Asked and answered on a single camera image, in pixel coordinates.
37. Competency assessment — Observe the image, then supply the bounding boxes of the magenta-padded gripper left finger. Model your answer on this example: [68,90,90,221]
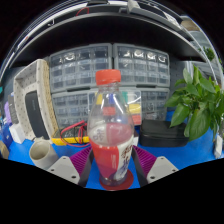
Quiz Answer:
[46,144,95,188]

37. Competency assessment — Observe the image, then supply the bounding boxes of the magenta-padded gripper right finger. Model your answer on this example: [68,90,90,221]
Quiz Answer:
[131,145,179,188]

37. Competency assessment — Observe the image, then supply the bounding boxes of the clear bottle with red cap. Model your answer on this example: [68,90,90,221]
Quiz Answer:
[87,69,135,188]

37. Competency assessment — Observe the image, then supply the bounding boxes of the grey ceramic cup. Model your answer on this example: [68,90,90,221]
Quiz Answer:
[28,138,59,170]

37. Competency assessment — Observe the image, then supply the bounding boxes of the yellow multimeter with red leads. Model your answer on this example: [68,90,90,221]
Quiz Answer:
[51,120,91,148]

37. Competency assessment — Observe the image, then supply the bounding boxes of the flat black case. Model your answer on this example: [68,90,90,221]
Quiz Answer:
[139,119,190,148]

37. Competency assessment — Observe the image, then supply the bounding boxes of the grey small-parts drawer cabinet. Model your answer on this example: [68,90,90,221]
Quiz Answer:
[51,89,98,129]
[49,43,114,93]
[140,88,170,121]
[113,43,171,88]

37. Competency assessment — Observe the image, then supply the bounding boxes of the black rectangular pouch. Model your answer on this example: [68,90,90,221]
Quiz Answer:
[24,90,51,140]

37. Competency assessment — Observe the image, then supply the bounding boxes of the white power adapter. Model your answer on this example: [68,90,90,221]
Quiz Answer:
[213,134,224,159]

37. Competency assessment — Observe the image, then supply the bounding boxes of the blue box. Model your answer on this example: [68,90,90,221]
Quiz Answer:
[1,124,14,148]

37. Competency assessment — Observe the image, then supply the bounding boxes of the clear organizer with coloured parts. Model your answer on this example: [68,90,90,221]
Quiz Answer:
[88,89,143,126]

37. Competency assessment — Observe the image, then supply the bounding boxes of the green potted plant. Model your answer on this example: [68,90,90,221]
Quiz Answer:
[164,64,224,143]

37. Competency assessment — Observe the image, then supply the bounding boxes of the tall black carton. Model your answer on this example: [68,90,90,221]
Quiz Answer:
[7,94,19,125]

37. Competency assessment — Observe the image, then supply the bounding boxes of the white perforated storage tray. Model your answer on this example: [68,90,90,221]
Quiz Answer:
[13,59,59,142]

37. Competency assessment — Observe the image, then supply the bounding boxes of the white metal rack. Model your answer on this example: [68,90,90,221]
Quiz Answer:
[181,18,224,88]

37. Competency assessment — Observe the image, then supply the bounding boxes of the black overhead shelf unit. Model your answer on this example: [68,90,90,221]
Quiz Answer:
[6,0,208,68]

